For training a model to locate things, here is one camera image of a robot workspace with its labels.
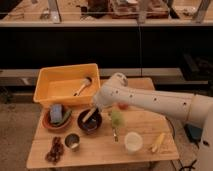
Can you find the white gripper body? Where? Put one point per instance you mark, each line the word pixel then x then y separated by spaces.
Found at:
pixel 100 102

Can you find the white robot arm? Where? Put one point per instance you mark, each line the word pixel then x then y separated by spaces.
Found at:
pixel 191 108

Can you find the wooden dish brush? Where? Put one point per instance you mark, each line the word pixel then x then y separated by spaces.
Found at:
pixel 86 82

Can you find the red tomato toy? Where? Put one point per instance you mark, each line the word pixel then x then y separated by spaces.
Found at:
pixel 122 106

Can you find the yellow plastic tub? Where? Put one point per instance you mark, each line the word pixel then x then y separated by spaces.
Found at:
pixel 58 84

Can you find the green vegetable toy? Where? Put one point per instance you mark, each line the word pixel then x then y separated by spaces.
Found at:
pixel 67 114

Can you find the blue sponge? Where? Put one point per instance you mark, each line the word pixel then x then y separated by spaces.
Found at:
pixel 56 113

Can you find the small metal cup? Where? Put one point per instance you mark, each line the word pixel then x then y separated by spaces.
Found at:
pixel 72 141

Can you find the white cup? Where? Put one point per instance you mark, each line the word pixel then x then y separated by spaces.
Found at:
pixel 133 142

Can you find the dark red grape bunch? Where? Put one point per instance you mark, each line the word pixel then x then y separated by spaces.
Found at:
pixel 56 151

